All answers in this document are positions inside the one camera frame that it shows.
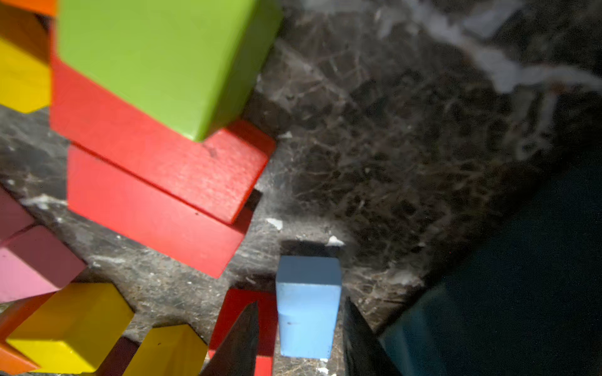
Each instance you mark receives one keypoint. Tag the small red cube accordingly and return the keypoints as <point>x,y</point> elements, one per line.
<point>234,303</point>

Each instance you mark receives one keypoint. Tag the lime green cube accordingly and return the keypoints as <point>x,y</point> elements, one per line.
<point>190,65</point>

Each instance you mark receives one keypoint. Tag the pink block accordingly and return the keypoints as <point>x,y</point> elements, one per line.
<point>14,218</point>
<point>36,262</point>

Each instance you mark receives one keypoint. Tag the yellow block upper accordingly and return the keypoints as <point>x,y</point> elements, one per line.
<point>25,61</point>

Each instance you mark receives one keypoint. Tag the pink block upper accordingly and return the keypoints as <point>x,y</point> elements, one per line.
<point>14,218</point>

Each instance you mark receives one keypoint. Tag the red block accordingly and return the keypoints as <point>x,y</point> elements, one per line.
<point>216,176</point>
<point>113,198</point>

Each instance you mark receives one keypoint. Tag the pink block lower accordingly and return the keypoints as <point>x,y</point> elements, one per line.
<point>36,262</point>

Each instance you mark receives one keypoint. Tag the dark teal plastic tray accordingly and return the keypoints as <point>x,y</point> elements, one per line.
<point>527,301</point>

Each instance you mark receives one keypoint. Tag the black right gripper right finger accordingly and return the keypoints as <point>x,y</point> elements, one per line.
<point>362,352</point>

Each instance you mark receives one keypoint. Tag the purple cube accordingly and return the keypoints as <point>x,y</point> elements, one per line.
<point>118,359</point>

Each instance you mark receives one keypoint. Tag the yellow cube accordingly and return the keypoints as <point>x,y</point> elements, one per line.
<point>74,331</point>
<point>173,350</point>

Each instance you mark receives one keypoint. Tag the tall orange block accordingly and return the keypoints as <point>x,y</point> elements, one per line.
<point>44,7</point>

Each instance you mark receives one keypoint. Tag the yellow cube lower centre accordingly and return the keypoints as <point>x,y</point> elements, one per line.
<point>173,350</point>

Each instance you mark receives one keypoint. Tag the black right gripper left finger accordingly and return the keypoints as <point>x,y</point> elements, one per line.
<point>237,353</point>

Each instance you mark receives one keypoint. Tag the light blue block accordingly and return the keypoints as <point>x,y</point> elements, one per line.
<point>308,301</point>

